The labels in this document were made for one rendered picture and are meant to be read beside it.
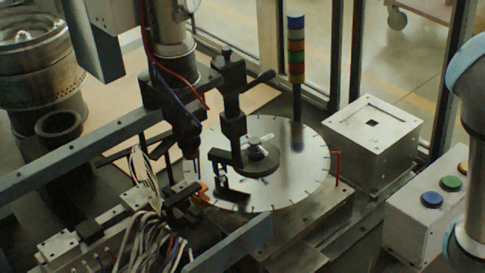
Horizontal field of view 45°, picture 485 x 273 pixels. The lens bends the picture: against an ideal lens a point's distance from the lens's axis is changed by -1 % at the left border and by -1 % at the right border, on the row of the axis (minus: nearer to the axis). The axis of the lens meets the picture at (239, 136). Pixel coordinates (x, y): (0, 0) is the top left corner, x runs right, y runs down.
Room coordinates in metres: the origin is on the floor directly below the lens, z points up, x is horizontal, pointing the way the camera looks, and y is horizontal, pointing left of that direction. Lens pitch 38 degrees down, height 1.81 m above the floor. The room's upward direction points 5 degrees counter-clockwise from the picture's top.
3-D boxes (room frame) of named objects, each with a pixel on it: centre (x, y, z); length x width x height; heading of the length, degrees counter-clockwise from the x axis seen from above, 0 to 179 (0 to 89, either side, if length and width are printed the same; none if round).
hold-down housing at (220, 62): (0.94, 0.01, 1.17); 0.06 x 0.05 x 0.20; 119
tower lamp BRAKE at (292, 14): (1.28, -0.16, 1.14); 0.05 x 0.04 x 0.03; 38
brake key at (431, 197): (0.88, -0.40, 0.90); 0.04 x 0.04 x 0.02
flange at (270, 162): (1.01, -0.03, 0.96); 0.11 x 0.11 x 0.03
